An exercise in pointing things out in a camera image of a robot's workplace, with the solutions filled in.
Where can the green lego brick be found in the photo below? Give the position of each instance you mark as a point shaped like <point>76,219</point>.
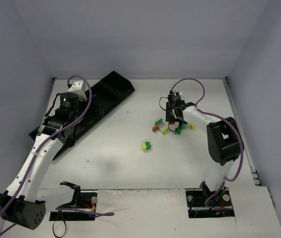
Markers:
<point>178,131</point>

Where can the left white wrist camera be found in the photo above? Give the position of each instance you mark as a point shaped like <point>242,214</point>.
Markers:
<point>79,87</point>

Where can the black five-compartment sorting tray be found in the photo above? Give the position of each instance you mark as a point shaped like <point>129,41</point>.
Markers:
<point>111,91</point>

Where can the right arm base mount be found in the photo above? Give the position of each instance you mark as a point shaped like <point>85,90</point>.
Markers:
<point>218,207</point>

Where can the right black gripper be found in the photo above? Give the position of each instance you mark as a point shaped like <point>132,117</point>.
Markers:
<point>171,117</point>

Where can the brown purple lime lego stack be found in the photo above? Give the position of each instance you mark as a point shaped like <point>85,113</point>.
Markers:
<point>162,128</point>

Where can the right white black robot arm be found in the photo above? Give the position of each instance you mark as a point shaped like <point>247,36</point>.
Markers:
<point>224,142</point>

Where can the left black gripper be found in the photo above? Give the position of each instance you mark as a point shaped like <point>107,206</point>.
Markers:
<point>97,106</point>

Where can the lime and green lego stack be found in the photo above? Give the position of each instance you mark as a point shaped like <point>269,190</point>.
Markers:
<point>146,146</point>

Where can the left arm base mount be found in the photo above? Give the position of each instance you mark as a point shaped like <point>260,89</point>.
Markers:
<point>80,200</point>

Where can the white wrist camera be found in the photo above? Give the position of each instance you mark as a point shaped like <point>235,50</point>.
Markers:
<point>79,87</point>
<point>174,98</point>

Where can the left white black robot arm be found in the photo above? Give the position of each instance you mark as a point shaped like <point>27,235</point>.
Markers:
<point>18,203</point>

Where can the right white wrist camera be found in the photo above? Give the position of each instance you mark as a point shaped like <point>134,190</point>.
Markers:
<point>174,98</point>

